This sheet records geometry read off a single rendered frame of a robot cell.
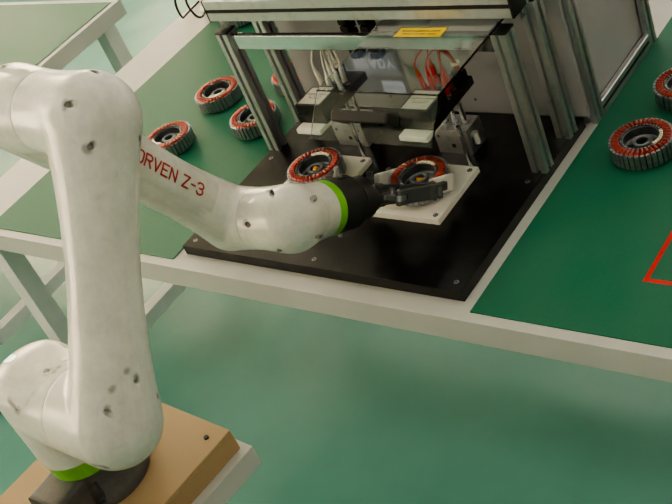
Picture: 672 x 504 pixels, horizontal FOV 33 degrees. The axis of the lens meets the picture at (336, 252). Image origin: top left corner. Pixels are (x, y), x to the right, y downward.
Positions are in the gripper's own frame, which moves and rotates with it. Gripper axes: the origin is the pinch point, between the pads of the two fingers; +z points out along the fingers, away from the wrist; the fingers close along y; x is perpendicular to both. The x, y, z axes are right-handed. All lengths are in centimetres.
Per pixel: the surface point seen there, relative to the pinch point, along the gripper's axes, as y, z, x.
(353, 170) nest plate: 18.1, 4.1, 0.2
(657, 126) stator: -35.6, 20.1, -8.6
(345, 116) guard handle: -4.6, -25.7, -14.9
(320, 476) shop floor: 48, 23, 79
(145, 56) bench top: 118, 42, -17
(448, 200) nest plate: -6.7, -0.8, 2.9
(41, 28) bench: 177, 54, -24
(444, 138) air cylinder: 1.6, 10.7, -5.9
